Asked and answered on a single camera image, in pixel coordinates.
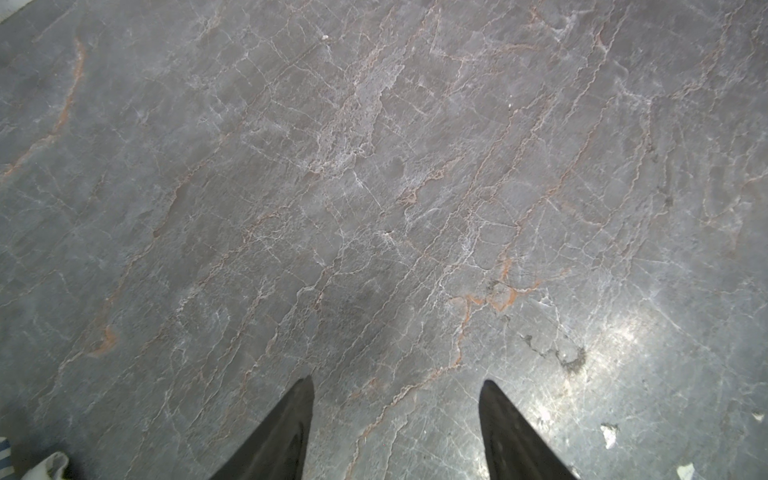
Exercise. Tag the blue white striped tank top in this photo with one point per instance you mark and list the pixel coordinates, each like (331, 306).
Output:
(53, 467)

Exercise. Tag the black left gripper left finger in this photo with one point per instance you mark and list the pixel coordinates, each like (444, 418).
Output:
(277, 448)

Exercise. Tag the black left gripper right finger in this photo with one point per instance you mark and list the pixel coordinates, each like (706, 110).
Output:
(513, 448)

